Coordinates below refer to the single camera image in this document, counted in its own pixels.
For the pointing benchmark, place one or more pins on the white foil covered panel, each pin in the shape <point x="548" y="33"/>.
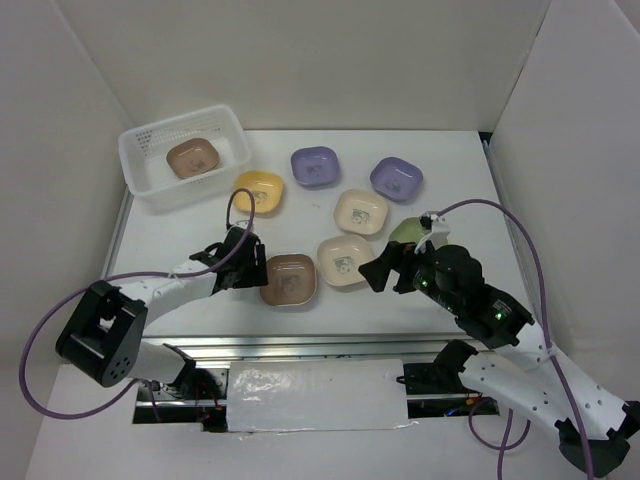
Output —
<point x="324" y="395"/>

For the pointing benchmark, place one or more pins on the purple panda plate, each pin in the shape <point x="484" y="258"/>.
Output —
<point x="314" y="167"/>
<point x="396" y="179"/>

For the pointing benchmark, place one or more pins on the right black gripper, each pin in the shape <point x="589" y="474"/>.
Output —
<point x="394" y="255"/>

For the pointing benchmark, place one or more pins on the cream panda plate upper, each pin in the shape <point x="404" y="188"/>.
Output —
<point x="361" y="212"/>

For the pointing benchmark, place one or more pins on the brown panda plate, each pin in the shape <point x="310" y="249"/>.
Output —
<point x="193" y="157"/>
<point x="291" y="280"/>

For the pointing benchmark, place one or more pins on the purple panda plate left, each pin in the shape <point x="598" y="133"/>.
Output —
<point x="314" y="167"/>

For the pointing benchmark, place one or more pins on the cream panda plate lower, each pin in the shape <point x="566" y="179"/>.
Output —
<point x="339" y="259"/>

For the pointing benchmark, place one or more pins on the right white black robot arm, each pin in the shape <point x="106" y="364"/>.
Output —
<point x="592" y="426"/>

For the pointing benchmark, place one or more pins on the purple panda plate right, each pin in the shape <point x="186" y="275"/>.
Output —
<point x="396" y="179"/>

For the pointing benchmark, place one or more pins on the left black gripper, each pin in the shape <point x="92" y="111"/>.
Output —
<point x="258" y="273"/>

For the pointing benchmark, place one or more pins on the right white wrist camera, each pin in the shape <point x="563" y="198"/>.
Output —
<point x="436" y="231"/>

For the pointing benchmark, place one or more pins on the white perforated plastic bin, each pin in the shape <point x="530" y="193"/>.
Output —
<point x="143" y="151"/>

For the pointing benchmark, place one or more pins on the cream panda plate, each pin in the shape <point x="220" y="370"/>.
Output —
<point x="361" y="212"/>
<point x="339" y="259"/>

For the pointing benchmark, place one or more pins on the yellow panda plate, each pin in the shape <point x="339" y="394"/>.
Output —
<point x="267" y="190"/>

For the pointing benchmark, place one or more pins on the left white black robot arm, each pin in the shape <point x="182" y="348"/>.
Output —
<point x="104" y="336"/>

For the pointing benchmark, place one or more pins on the aluminium rail frame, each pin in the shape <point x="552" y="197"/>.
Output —
<point x="337" y="321"/>

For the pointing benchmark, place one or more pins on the green panda plate right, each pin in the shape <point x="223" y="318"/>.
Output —
<point x="408" y="231"/>

